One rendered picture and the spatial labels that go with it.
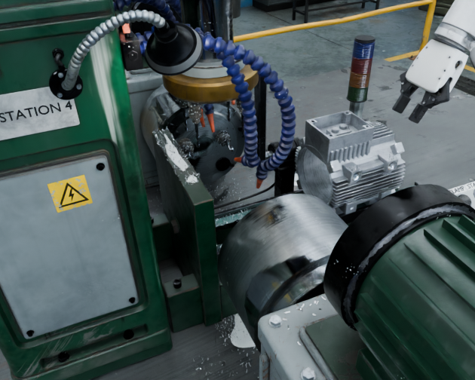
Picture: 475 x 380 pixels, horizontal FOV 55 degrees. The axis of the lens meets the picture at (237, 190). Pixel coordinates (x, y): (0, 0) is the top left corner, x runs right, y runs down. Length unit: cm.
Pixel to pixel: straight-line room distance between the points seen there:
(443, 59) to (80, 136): 75
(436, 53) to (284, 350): 74
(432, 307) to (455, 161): 130
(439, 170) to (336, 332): 112
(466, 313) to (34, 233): 58
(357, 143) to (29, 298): 73
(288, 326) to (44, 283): 41
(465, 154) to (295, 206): 107
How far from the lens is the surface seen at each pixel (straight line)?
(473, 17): 109
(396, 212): 47
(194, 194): 85
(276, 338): 60
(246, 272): 75
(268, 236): 74
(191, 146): 116
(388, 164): 111
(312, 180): 121
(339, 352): 58
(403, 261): 46
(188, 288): 99
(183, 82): 82
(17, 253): 78
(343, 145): 106
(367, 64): 144
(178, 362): 103
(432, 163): 168
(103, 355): 98
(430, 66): 110
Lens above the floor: 164
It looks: 36 degrees down
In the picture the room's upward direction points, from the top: 2 degrees counter-clockwise
